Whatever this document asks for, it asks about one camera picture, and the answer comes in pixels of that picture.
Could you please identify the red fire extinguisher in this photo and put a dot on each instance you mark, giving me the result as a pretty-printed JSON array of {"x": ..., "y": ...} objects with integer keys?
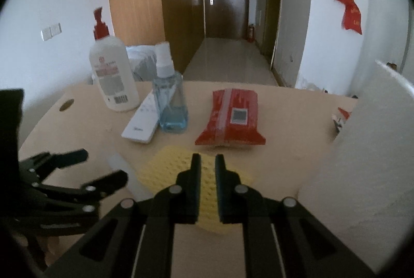
[{"x": 251, "y": 33}]

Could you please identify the red tissue packet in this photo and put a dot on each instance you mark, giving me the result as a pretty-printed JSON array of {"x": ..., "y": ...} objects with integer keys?
[{"x": 231, "y": 122}]

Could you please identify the white foam roll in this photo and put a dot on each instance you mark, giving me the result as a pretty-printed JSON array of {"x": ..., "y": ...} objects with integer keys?
[{"x": 365, "y": 168}]

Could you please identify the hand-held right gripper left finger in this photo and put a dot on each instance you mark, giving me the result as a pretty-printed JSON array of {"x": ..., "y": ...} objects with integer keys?
[{"x": 197, "y": 189}]

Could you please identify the small red hanging bag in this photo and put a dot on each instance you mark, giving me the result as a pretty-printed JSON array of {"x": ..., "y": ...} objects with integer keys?
[{"x": 353, "y": 17}]

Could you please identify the dark side door frame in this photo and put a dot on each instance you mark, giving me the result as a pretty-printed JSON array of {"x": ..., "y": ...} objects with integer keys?
[{"x": 271, "y": 6}]

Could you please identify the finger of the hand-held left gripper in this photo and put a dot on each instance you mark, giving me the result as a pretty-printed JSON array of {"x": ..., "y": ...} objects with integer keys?
[
  {"x": 64, "y": 158},
  {"x": 106, "y": 182}
]

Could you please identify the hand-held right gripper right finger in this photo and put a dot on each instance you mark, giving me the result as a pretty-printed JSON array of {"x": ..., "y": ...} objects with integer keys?
[{"x": 220, "y": 190}]

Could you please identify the white lotion bottle red pump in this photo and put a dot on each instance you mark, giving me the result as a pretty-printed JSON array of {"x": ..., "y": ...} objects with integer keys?
[{"x": 111, "y": 71}]

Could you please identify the white remote control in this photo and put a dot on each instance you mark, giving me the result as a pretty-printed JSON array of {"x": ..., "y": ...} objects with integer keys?
[{"x": 140, "y": 126}]

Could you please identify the yellow mesh cloth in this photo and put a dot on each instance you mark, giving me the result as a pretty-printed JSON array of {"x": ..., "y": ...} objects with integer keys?
[{"x": 208, "y": 194}]

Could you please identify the blue spray bottle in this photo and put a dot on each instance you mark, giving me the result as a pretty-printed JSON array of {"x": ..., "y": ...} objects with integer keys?
[{"x": 169, "y": 103}]

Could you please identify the small red white packet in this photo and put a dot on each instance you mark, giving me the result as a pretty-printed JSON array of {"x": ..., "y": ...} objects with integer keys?
[{"x": 341, "y": 118}]

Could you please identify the dark brown door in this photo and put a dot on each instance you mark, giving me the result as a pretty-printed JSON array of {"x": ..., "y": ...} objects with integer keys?
[{"x": 226, "y": 16}]

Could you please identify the white wall switch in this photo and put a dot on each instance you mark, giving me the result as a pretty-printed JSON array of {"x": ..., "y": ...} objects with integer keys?
[
  {"x": 56, "y": 28},
  {"x": 46, "y": 33}
]

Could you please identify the white plastic strip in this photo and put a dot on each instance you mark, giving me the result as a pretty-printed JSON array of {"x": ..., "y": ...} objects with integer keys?
[{"x": 123, "y": 168}]

